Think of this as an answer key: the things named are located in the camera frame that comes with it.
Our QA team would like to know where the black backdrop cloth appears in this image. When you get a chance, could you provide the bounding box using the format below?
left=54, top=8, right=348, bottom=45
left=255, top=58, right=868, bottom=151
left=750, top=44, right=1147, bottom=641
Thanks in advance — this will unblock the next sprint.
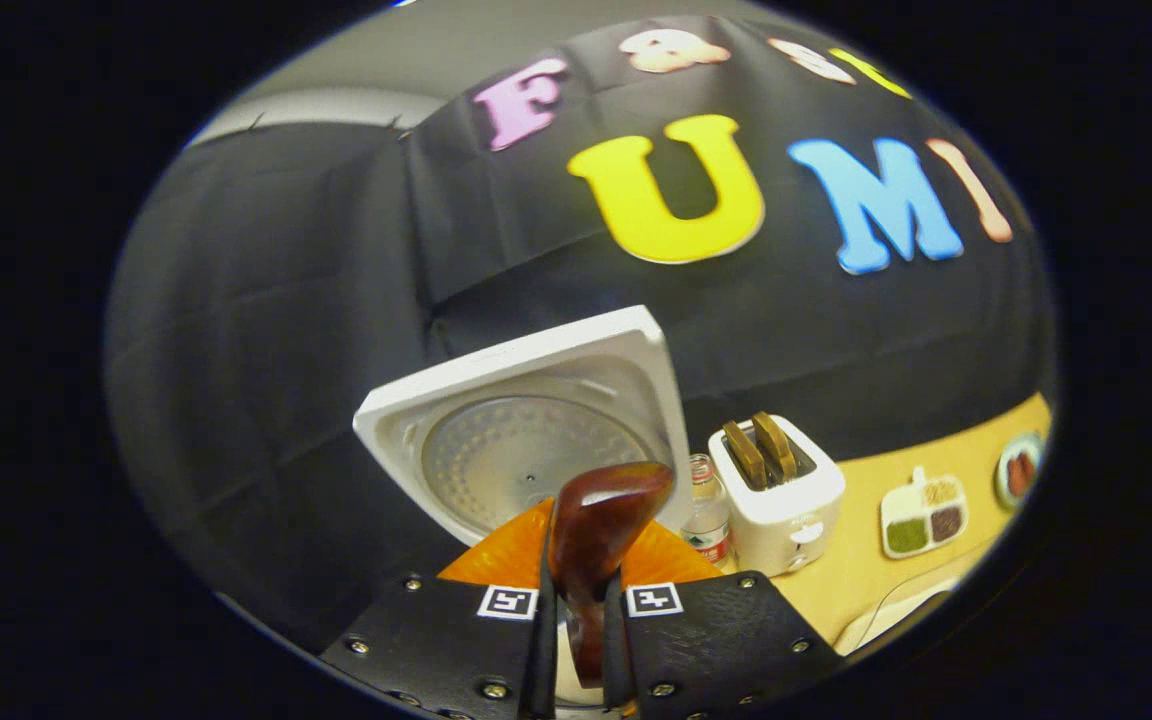
left=104, top=15, right=1057, bottom=651

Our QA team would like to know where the pale green plate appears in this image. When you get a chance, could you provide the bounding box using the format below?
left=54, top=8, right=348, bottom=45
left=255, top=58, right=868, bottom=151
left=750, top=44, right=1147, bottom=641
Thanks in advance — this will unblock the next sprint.
left=994, top=432, right=1047, bottom=511

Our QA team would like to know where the brown toast slice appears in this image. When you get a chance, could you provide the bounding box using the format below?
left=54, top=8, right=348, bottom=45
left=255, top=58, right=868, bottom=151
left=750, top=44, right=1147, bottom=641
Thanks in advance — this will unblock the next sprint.
left=751, top=411, right=799, bottom=483
left=721, top=420, right=769, bottom=491

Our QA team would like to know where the white rice cooker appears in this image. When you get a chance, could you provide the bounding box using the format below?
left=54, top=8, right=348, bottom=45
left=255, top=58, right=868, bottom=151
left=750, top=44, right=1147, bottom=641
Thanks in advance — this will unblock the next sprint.
left=353, top=305, right=694, bottom=709

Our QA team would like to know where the clear plastic water bottle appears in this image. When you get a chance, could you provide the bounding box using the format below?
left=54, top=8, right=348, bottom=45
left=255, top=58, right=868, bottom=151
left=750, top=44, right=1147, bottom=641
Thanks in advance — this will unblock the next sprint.
left=681, top=453, right=734, bottom=569

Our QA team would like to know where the white divided bean dish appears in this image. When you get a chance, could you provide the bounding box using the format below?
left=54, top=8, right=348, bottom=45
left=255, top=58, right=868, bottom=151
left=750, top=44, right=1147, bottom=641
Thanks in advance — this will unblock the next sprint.
left=880, top=466, right=969, bottom=559

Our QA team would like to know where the white toaster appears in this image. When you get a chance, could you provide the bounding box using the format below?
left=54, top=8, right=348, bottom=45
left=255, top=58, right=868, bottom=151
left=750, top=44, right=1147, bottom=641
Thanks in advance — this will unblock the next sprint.
left=707, top=413, right=847, bottom=577

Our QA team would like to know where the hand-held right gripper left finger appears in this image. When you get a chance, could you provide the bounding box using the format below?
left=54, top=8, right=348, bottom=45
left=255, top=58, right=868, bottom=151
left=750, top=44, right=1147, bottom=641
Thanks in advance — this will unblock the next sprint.
left=321, top=497, right=559, bottom=720

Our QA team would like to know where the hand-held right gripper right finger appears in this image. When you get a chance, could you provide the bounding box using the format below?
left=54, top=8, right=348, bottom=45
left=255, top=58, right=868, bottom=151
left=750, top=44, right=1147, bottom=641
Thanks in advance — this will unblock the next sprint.
left=604, top=515, right=847, bottom=720

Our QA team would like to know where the brown wooden spoon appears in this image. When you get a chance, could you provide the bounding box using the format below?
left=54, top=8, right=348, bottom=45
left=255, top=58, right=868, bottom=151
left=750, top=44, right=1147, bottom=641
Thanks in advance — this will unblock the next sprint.
left=548, top=462, right=675, bottom=689

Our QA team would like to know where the clear box of white rice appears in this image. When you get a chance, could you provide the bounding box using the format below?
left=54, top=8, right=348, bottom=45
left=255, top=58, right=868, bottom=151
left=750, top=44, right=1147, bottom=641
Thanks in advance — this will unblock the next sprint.
left=833, top=575, right=962, bottom=656

